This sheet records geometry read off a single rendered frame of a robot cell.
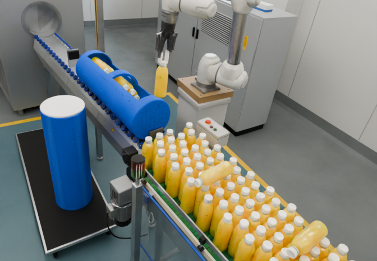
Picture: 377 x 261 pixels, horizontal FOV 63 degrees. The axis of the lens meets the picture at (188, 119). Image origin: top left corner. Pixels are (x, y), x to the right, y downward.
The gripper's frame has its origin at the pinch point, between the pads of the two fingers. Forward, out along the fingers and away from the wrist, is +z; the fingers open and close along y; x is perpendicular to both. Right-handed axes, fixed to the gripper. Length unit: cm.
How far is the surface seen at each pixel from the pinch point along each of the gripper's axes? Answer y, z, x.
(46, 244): 65, 140, -17
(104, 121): 13, 65, -40
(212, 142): -22, 44, 33
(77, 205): 36, 133, -34
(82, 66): 14, 37, -77
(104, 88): 15, 37, -39
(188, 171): 13, 39, 50
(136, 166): 42, 28, 45
